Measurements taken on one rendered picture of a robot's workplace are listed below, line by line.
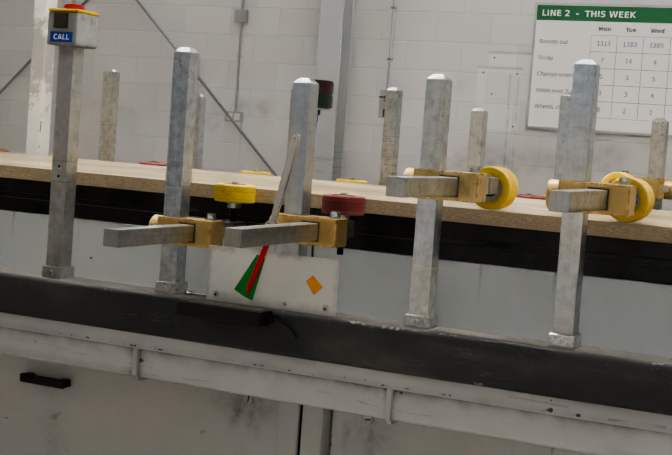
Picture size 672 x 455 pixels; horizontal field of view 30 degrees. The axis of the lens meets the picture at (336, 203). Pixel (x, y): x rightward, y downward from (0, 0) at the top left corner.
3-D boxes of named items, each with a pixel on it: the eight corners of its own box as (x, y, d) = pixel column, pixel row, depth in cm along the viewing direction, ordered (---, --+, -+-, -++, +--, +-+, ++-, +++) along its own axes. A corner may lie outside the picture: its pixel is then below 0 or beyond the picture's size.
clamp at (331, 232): (334, 248, 218) (336, 219, 218) (266, 240, 224) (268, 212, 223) (347, 246, 223) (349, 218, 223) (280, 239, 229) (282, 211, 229)
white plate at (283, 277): (334, 317, 218) (338, 260, 218) (205, 299, 229) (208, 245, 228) (335, 316, 219) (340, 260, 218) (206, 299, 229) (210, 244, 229)
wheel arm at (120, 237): (118, 253, 208) (119, 227, 208) (101, 251, 209) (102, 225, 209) (244, 241, 247) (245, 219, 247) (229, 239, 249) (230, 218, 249)
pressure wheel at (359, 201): (350, 258, 228) (355, 194, 227) (311, 253, 231) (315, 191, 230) (368, 255, 235) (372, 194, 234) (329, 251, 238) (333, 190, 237)
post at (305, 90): (291, 348, 223) (311, 78, 220) (274, 345, 224) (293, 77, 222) (300, 346, 226) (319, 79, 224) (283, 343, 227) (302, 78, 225)
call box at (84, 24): (75, 49, 239) (78, 8, 238) (45, 48, 242) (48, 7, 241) (97, 52, 245) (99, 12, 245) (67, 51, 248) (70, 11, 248)
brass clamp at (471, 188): (475, 203, 207) (477, 173, 207) (399, 196, 212) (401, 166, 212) (486, 203, 213) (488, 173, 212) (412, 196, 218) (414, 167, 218)
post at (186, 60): (173, 306, 233) (190, 47, 230) (157, 304, 234) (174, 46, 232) (183, 304, 236) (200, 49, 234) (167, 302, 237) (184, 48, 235)
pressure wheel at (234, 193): (257, 243, 244) (261, 184, 244) (218, 241, 241) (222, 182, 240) (244, 238, 252) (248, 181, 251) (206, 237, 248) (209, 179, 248)
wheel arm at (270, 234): (241, 254, 194) (242, 226, 194) (221, 251, 196) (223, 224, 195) (353, 241, 234) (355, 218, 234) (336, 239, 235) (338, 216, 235)
